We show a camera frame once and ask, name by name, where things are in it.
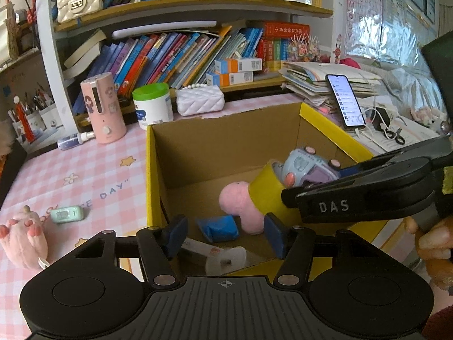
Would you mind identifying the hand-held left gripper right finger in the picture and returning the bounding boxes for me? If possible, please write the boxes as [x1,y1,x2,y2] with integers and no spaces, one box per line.
[264,212,386,287]

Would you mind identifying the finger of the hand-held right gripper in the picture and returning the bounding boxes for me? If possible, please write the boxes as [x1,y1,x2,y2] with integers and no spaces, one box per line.
[281,158,435,224]
[339,135,453,178]

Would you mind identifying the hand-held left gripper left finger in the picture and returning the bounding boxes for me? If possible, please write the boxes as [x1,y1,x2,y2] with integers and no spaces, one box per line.
[72,215,189,288]

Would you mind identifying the blue tissue packet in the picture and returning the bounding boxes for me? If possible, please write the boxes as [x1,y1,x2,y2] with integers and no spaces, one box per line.
[196,215,241,243]

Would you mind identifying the yellow tape roll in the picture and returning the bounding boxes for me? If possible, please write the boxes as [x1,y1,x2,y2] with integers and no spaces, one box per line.
[248,159,301,221]

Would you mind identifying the blue toy car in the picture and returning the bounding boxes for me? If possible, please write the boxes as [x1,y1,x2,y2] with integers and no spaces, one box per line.
[274,146,343,188]

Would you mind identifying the yellow cardboard box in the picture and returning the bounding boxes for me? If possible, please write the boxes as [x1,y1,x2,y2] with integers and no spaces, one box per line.
[146,102,392,283]

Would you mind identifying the person's right forearm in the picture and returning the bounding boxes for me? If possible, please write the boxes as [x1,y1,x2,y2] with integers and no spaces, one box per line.
[422,305,453,340]

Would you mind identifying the person's right hand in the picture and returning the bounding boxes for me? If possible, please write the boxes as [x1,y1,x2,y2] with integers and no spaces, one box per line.
[405,215,453,292]

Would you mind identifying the black scissors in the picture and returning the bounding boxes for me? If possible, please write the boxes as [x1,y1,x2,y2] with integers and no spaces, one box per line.
[383,127,406,146]

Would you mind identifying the pale pink plush toy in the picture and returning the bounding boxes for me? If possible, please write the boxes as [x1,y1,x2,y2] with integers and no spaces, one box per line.
[411,107,444,125]

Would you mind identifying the silver foil sheet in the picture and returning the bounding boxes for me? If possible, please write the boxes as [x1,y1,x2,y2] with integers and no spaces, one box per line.
[356,16,441,124]

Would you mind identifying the smartphone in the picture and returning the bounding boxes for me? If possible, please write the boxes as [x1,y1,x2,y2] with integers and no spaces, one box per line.
[325,74,367,130]

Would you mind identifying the pink checked tablecloth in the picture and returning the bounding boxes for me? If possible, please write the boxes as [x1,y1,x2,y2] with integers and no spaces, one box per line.
[0,94,301,286]

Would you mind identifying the small green device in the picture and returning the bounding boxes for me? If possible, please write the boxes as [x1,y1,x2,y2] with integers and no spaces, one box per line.
[50,206,85,224]

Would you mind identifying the stack of paper booklets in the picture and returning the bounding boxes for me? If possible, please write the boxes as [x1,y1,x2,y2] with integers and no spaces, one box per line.
[279,61,384,114]

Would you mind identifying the white jar green lid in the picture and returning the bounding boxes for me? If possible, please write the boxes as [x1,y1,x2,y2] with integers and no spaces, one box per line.
[132,83,174,131]

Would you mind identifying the white quilted purse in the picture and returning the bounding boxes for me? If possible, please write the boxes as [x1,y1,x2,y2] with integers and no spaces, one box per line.
[176,83,226,117]

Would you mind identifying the small spray bottle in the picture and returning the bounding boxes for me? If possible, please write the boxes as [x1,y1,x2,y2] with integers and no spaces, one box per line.
[57,131,95,151]

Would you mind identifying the colourful paper flower bouquet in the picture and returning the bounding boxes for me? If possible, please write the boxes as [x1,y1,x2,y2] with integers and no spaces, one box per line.
[287,35,321,63]

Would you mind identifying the pink humidifier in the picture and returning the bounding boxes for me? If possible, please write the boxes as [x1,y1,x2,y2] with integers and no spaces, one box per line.
[80,72,127,145]

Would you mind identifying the red boxed book set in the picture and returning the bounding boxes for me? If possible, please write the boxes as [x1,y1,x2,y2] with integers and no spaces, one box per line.
[263,22,311,72]

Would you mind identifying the orange and white small box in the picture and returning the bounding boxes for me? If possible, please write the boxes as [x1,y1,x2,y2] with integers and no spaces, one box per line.
[214,58,263,73]
[206,71,255,88]

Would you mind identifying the black side cabinet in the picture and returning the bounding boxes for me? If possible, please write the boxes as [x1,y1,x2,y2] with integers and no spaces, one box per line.
[0,142,28,220]

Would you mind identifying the row of colourful picture books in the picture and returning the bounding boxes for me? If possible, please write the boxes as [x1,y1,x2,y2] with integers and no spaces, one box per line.
[72,25,264,96]

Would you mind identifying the white pen holder with brushes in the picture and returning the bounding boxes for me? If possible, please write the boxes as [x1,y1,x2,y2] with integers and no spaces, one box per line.
[8,85,58,144]

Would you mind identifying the thick leaning books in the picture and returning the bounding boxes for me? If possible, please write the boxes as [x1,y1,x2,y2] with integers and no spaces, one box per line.
[63,29,107,79]

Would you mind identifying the long white case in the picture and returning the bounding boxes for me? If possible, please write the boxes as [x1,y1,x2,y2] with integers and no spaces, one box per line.
[112,19,217,40]

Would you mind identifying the white wooden bookshelf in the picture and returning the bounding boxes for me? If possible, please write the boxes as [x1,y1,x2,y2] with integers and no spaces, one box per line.
[0,0,335,130]

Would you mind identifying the black charger with white cable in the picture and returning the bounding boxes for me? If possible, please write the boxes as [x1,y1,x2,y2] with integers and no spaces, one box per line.
[353,95,394,143]

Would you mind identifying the alphabet wall poster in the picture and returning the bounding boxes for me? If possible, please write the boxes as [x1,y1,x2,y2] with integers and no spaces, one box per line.
[344,0,385,49]

